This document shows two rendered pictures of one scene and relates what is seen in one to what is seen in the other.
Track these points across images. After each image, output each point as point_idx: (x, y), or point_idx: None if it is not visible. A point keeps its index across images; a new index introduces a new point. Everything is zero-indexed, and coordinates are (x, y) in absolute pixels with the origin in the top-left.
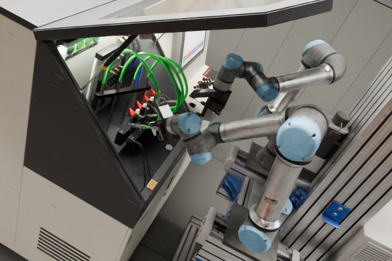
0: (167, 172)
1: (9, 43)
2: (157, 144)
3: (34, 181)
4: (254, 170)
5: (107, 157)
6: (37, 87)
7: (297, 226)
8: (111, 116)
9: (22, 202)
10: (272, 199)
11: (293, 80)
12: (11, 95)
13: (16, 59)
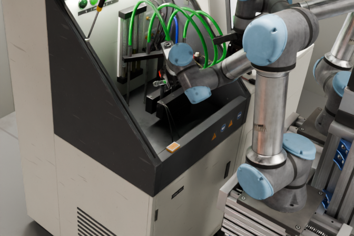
0: (198, 138)
1: (26, 2)
2: (202, 117)
3: (65, 150)
4: (308, 136)
5: (115, 109)
6: (51, 42)
7: (347, 193)
8: (146, 86)
9: (59, 178)
10: (259, 124)
11: (322, 3)
12: (35, 56)
13: (32, 17)
